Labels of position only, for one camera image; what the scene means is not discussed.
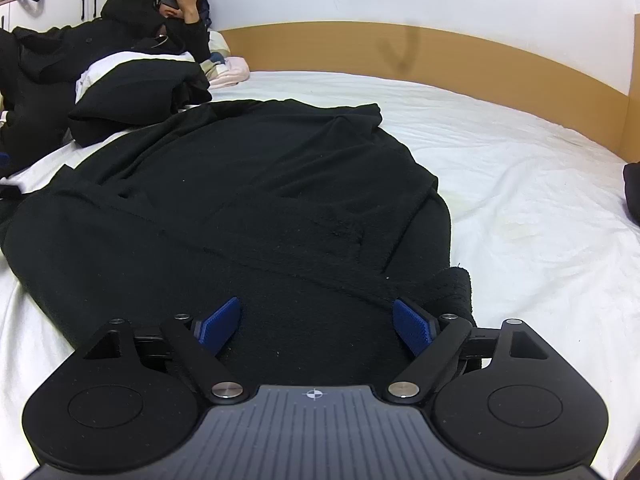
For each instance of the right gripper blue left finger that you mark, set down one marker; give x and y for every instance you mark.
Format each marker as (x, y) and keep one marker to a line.
(213, 331)

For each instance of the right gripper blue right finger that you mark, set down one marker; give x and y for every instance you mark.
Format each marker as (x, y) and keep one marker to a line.
(415, 327)

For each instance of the black fleece garment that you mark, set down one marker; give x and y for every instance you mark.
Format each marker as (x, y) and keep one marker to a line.
(316, 219)

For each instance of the black garment pile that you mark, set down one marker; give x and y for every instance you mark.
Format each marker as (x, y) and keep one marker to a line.
(130, 90)

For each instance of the pink white pillow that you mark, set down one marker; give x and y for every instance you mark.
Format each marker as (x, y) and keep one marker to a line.
(221, 69)

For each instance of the black folded garment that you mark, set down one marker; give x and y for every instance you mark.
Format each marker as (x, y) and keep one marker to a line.
(631, 176)

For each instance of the wooden headboard panel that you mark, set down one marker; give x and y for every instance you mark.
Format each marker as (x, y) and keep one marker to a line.
(477, 67)

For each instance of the person in black hoodie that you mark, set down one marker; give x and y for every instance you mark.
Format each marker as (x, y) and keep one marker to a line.
(39, 70)

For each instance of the white cabinet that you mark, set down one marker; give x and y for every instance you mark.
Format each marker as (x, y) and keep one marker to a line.
(41, 15)

